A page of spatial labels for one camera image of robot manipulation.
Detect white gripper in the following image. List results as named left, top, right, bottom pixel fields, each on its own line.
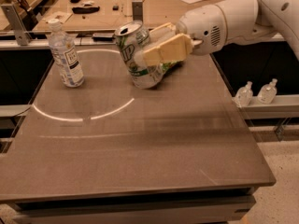
left=142, top=5, right=227, bottom=66

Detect silver green 7up can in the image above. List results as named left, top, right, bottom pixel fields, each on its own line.
left=114, top=21, right=163, bottom=89

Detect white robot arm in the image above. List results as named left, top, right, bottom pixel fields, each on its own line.
left=142, top=0, right=299, bottom=66

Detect green chip bag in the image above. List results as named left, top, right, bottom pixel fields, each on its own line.
left=161, top=61, right=182, bottom=76

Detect small black block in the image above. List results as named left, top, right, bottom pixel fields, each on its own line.
left=112, top=5, right=119, bottom=10

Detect black power adapter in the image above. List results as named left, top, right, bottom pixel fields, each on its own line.
left=93, top=33, right=113, bottom=41

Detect wooden workbench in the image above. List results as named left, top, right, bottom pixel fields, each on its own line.
left=34, top=0, right=220, bottom=33

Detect small clear bottle left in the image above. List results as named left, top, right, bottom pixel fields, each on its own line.
left=235, top=81, right=253, bottom=107

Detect small clear bottle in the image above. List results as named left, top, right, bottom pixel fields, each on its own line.
left=257, top=78, right=278, bottom=104
left=235, top=81, right=253, bottom=107

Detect black tool on bench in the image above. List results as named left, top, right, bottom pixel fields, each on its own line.
left=72, top=7, right=100, bottom=14

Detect clear plastic water bottle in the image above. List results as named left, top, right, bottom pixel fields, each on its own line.
left=48, top=19, right=84, bottom=88

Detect small clear bottle right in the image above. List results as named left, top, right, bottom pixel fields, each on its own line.
left=257, top=78, right=278, bottom=104

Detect paper card on bench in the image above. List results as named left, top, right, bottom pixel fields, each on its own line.
left=44, top=11, right=72, bottom=24

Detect middle metal bracket post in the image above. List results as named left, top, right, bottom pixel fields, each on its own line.
left=132, top=1, right=143, bottom=21

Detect metal bracket post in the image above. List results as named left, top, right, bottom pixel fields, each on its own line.
left=132, top=1, right=143, bottom=21
left=1, top=4, right=31, bottom=46

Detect left metal bracket post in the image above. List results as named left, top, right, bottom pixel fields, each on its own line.
left=1, top=4, right=31, bottom=46

